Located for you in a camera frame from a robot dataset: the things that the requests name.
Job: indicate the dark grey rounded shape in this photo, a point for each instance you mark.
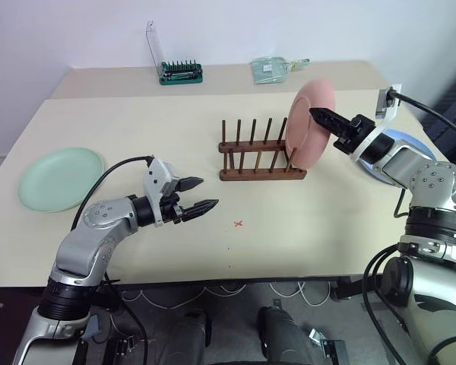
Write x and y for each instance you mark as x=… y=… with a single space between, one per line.
x=285 y=334
x=190 y=338

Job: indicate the caster wheel with black plate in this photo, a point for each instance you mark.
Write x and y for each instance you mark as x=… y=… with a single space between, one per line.
x=328 y=348

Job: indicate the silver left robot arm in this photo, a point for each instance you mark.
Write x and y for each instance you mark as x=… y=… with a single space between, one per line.
x=99 y=216

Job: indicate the blue plate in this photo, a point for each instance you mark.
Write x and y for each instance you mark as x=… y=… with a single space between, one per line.
x=412 y=138

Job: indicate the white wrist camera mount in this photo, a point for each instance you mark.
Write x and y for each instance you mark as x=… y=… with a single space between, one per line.
x=389 y=108
x=157 y=178

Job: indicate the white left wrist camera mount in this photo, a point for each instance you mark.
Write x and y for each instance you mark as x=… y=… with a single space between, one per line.
x=157 y=178

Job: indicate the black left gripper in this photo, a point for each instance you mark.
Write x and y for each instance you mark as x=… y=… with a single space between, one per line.
x=173 y=211

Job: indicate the green screwdriver bit set case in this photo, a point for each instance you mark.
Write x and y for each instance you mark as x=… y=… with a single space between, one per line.
x=180 y=74

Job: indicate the black table frame bracket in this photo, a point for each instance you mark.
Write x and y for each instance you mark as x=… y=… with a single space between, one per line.
x=347 y=287

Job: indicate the wooden dish rack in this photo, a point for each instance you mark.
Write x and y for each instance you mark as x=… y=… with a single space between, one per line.
x=262 y=174

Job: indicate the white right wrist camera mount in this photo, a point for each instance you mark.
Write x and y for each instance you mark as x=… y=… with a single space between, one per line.
x=389 y=108

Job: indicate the green packet in plastic bag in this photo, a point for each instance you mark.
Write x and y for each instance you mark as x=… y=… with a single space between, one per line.
x=270 y=70

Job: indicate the pink plate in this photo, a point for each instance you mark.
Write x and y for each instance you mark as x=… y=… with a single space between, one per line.
x=308 y=146

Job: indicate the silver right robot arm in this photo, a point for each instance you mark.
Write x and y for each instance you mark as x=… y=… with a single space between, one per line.
x=433 y=178

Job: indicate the green plate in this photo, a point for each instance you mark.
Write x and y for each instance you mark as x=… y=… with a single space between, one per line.
x=59 y=178

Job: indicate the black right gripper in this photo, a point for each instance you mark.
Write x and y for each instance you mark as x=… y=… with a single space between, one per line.
x=355 y=133

